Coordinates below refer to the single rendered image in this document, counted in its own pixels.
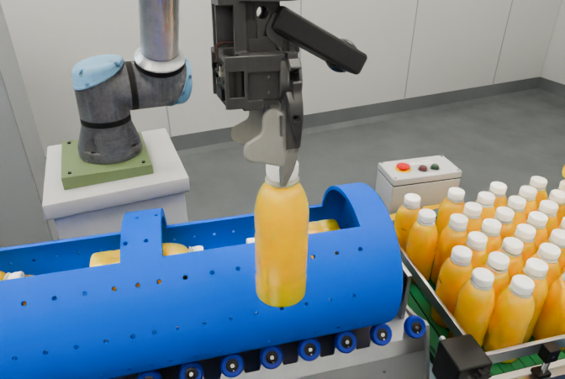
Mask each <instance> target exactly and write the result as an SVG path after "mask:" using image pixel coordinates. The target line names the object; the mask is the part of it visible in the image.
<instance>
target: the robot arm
mask: <svg viewBox="0 0 565 379"><path fill-rule="evenodd" d="M282 1H297V0H211V9H212V25H213V41H214V47H211V61H212V62H211V66H212V76H213V91H214V94H217V96H218V98H219V99H220V100H221V101H222V103H223V104H224V105H225V108H226V110H234V109H243V110H244V111H249V116H248V118H247V119H246V120H244V121H242V122H241V123H239V124H237V125H235V126H234V127H233V128H232V130H231V138H232V140H233V141H235V142H237V143H242V144H245V146H244V157H245V158H246V159H247V160H248V161H250V162H255V163H262V164H268V165H274V166H279V179H280V187H285V186H287V184H288V181H289V179H290V177H291V175H292V174H293V170H294V167H295V165H296V161H297V159H298V150H299V147H300V145H301V138H302V130H303V122H304V104H303V95H302V89H303V74H302V64H301V60H300V59H299V57H298V53H299V47H300V48H301V49H303V50H306V51H308V52H309V53H310V54H312V55H315V56H317V57H318V58H320V59H321V60H323V61H325V63H326V64H327V66H328V67H329V68H330V69H331V70H332V71H335V72H346V71H347V72H350V73H352V74H355V75H357V74H359V73H360V72H361V70H362V68H363V67H364V65H365V63H366V61H367V55H366V54H365V53H363V52H362V51H360V50H358V49H357V47H356V46H355V45H354V44H353V43H352V42H351V41H350V40H348V39H339V38H338V37H336V36H334V35H333V34H331V33H330V32H328V31H326V30H324V29H322V28H321V27H320V26H318V25H316V24H314V23H312V22H310V21H309V20H307V19H306V18H304V17H302V16H301V15H299V14H297V13H295V12H294V11H292V10H291V9H289V8H287V7H285V6H280V2H282ZM259 7H260V8H261V13H260V15H259V16H257V14H256V11H257V9H258V8H259ZM138 8H139V24H140V48H138V49H137V50H136V52H135V55H134V58H135V60H134V61H124V59H123V57H122V56H120V55H97V56H93V57H90V58H87V59H85V60H82V61H79V62H78V63H76V64H75V65H74V66H73V68H72V71H71V75H72V81H73V84H72V87H73V89H74V91H75V96H76V100H77V108H78V112H79V117H80V121H81V130H80V135H79V140H78V145H77V148H78V153H79V156H80V158H81V159H82V160H84V161H86V162H88V163H93V164H99V165H107V164H115V163H120V162H123V161H127V160H130V159H132V158H134V157H136V156H137V155H138V154H139V153H140V152H141V151H142V142H141V138H140V136H139V134H138V132H137V130H136V128H135V126H134V124H133V122H132V120H131V115H130V110H136V109H143V108H157V107H164V106H174V105H177V104H182V103H185V102H186V101H187V100H188V99H189V98H190V95H191V92H192V87H193V79H192V75H193V74H192V68H191V65H190V62H189V60H188V59H187V58H186V57H185V56H184V54H183V53H182V52H181V51H180V50H179V10H180V0H138ZM215 68H216V70H215ZM216 82H217V83H216Z"/></svg>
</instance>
